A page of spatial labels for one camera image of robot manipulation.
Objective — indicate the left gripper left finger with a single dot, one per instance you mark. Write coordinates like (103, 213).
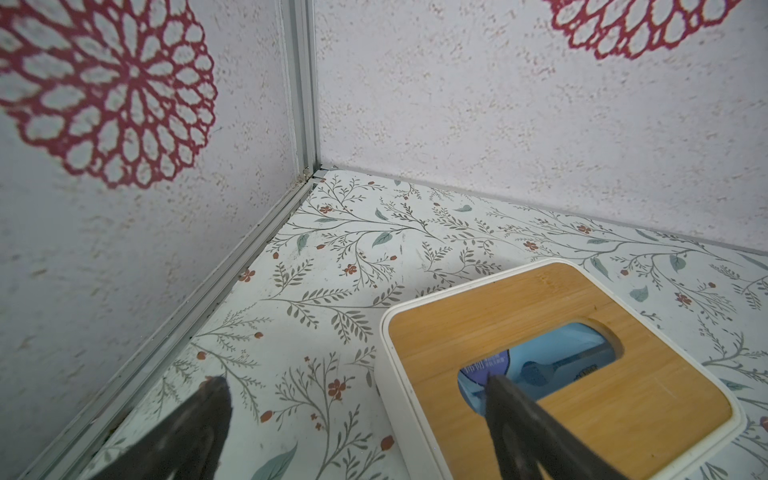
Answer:
(185, 445)

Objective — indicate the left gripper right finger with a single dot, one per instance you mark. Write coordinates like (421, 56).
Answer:
(529, 443)

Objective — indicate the white wooden-lid tissue box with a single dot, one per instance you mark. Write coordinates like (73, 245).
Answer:
(625, 390)

